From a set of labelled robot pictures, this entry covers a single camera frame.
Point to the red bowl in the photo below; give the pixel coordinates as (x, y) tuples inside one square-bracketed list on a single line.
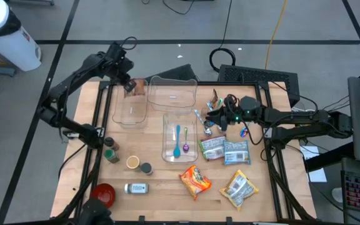
[(103, 192)]

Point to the grey standing desk base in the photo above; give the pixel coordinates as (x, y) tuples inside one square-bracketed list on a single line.
[(33, 2)]

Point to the white trash bin black bag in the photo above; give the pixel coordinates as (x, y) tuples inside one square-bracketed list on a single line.
[(11, 47)]

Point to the white labelled spice jar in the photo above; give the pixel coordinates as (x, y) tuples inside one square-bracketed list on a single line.
[(136, 188)]

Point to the black angled panel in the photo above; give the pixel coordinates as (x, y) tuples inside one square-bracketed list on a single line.
[(177, 73)]

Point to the green lid herb jar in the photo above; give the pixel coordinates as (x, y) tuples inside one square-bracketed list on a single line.
[(111, 155)]

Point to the Maruchan roast beef ramen pack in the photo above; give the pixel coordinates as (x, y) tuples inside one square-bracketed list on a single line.
[(140, 87)]

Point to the blue-red iridescent spoon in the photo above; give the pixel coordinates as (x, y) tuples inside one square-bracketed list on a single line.
[(244, 132)]

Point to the white mouse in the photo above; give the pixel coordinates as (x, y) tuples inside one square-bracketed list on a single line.
[(337, 194)]

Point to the dark spice jar grey lid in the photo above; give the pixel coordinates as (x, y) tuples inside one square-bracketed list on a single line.
[(146, 168)]

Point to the purple iridescent spoon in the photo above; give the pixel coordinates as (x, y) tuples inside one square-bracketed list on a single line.
[(185, 147)]

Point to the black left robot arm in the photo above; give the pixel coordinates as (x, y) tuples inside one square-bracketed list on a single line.
[(73, 76)]

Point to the yellow ramen noodle pack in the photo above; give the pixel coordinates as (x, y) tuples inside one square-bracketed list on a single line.
[(238, 189)]

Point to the teal plastic spoon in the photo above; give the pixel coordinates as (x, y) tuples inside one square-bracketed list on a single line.
[(177, 152)]

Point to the orange ramen noodle pack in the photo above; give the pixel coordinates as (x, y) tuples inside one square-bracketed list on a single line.
[(195, 181)]

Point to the white paper sheet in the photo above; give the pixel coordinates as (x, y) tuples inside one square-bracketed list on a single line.
[(319, 176)]

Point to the blue white ramen pack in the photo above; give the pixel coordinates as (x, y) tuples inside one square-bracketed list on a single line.
[(237, 152)]

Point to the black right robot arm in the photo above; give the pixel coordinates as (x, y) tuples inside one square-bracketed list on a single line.
[(308, 117)]

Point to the clear plastic bin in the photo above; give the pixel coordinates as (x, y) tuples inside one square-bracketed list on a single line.
[(167, 140), (130, 118), (172, 90)]

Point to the black desk beam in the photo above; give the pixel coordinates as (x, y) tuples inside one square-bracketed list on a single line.
[(327, 157)]

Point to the brown food pouch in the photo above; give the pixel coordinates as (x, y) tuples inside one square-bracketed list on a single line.
[(214, 95)]

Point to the tan lid white canister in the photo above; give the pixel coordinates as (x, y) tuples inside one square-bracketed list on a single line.
[(133, 162)]

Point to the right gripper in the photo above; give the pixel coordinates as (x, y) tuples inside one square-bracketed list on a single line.
[(248, 107)]

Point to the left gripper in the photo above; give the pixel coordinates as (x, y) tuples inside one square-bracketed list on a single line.
[(120, 64)]

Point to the green white ramen pack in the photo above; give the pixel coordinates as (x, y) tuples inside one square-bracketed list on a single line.
[(212, 147)]

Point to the black aluminium rig frame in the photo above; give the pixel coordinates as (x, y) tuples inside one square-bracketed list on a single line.
[(208, 83)]

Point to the orange spice jar black lid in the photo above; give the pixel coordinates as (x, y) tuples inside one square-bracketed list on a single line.
[(111, 143)]

